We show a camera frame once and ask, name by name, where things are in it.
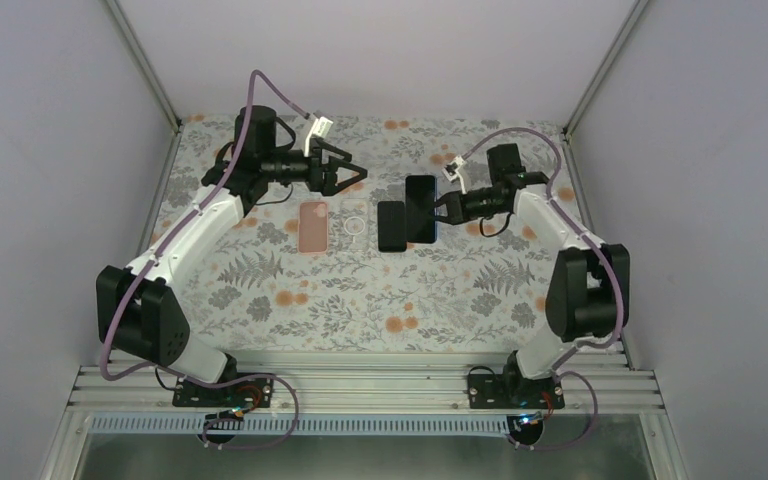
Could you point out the aluminium mounting rail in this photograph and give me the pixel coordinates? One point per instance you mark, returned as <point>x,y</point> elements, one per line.
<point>385,383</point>

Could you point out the black phone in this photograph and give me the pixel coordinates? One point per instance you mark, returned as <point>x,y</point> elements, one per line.
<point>420,193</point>
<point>391,223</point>

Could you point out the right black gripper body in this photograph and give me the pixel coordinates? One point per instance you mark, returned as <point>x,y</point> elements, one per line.
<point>476,210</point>

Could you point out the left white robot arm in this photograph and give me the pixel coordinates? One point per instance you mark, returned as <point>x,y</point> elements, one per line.
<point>137,309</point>

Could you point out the grey slotted cable duct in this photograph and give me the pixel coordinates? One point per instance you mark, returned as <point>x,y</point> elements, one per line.
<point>308,424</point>

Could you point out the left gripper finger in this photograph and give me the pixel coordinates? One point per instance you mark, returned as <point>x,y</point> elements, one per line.
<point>336,159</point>
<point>343,180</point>

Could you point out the clear phone case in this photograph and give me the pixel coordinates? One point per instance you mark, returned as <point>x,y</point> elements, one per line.
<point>354,226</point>

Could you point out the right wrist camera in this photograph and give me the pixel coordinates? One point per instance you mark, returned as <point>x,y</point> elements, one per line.
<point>455,172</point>

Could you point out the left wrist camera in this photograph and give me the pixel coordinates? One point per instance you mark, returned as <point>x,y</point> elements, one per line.
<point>319,128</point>

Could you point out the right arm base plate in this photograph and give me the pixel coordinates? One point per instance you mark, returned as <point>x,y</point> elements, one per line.
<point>488,390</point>

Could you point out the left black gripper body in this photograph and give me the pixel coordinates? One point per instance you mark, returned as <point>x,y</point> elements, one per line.
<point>314,180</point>

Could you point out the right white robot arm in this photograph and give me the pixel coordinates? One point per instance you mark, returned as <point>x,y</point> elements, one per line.
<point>586,304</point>

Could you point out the floral table mat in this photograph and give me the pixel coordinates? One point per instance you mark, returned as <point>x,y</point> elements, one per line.
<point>481,287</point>

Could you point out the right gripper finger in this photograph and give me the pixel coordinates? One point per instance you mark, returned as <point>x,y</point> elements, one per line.
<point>443,216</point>
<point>450,200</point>

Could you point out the pink phone case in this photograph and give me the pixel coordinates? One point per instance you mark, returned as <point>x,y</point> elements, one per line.
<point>313,228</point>

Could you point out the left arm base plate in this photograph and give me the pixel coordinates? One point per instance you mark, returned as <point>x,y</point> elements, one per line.
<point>250,393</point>

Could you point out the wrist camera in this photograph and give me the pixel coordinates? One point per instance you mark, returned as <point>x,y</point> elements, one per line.
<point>319,128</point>
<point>455,172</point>

